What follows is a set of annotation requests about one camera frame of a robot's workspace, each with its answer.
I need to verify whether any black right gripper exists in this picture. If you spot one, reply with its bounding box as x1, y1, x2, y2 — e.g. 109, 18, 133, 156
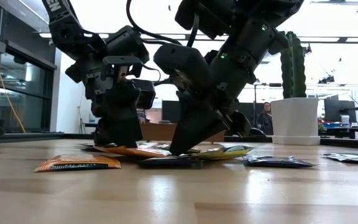
168, 77, 252, 157

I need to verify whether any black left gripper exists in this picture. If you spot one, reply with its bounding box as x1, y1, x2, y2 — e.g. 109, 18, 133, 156
84, 55, 144, 149

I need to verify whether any yellow green tea packet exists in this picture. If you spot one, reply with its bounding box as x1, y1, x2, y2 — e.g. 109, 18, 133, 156
194, 144, 255, 161

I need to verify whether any dark blue blackcurrant tea packet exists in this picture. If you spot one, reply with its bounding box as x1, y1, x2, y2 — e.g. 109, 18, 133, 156
137, 156, 204, 169
321, 152, 358, 165
78, 142, 99, 152
242, 154, 316, 169

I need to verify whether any wooden tea box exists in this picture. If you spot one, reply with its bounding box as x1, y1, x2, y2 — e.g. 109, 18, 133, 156
140, 123, 226, 144

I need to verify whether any orange tea packet barcode side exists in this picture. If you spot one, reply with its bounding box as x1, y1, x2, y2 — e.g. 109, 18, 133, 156
34, 154, 122, 173

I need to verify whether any black office chair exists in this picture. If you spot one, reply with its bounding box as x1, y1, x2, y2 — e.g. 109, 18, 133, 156
249, 126, 266, 137

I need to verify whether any person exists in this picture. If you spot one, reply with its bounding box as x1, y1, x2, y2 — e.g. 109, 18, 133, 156
255, 101, 273, 136

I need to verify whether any black computer monitor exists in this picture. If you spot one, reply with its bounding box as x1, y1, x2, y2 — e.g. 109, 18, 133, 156
324, 98, 356, 123
161, 100, 182, 124

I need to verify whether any white plant pot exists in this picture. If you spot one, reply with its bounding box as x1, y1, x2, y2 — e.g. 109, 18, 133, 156
270, 98, 321, 146

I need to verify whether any green cactus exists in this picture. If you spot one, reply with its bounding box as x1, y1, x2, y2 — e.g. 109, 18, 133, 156
280, 30, 308, 100

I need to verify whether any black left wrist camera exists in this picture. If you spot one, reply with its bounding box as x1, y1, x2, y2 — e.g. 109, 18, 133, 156
131, 78, 157, 110

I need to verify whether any black aluminium table frame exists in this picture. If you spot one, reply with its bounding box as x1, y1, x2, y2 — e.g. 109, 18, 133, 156
0, 132, 358, 151

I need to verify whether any yellow cable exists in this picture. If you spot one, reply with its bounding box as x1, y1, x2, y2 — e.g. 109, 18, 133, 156
0, 24, 27, 134

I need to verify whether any black camera cable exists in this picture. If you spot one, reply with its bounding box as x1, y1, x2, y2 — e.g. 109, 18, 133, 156
126, 0, 183, 46

